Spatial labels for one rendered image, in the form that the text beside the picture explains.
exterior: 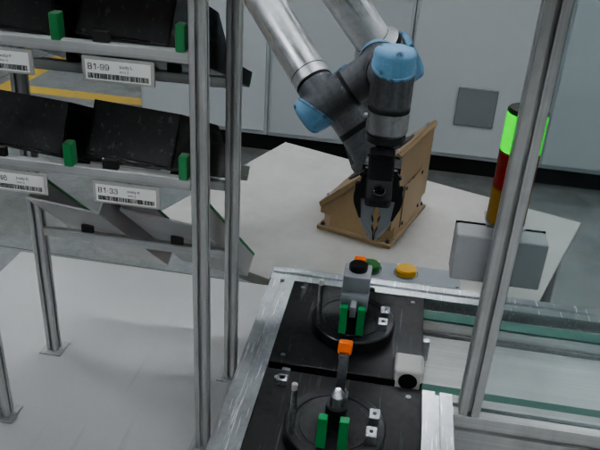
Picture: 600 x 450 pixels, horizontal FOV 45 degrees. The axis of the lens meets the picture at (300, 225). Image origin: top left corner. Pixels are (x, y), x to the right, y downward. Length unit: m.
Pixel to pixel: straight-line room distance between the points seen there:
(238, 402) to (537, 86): 0.61
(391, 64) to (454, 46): 2.90
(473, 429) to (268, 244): 0.74
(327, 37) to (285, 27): 2.73
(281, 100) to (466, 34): 1.11
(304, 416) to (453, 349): 0.38
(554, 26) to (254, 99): 3.56
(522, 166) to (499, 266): 0.14
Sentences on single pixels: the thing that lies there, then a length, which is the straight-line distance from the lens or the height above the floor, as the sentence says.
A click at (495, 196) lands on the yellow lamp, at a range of 0.96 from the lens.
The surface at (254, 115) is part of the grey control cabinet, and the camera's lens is 4.38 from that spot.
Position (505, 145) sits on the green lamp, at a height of 1.37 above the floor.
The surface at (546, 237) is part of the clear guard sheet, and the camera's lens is 0.97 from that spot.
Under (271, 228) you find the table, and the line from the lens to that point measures 1.75.
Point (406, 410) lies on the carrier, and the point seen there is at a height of 0.97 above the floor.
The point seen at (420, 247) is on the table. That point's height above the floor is 0.86.
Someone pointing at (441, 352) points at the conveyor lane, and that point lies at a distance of 1.30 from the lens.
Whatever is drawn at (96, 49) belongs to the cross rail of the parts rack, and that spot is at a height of 1.46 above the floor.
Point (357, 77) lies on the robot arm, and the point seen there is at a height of 1.32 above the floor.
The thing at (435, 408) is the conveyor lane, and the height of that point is 0.95.
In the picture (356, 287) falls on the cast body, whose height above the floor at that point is 1.07.
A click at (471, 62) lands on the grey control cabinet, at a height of 0.67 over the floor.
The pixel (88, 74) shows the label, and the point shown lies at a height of 1.43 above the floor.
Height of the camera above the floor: 1.69
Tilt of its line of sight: 28 degrees down
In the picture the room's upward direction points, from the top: 4 degrees clockwise
